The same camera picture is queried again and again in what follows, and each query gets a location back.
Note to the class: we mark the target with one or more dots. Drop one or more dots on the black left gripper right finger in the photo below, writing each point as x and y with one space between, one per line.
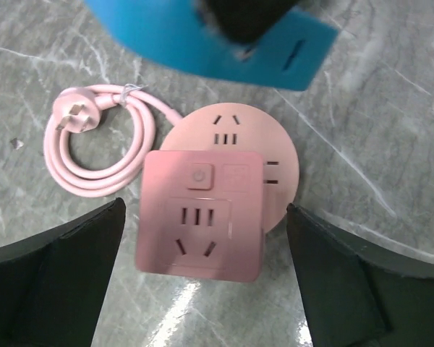
356 293

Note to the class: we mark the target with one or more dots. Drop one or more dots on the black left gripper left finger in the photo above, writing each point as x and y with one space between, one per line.
53 284

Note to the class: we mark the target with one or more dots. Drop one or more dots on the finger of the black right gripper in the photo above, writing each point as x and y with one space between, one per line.
241 21

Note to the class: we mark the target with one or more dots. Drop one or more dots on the blue plug adapter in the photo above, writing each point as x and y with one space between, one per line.
174 34

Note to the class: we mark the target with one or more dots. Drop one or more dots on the pink cube socket adapter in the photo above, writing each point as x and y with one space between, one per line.
201 215

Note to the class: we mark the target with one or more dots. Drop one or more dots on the pink round power strip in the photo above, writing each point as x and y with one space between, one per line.
240 127

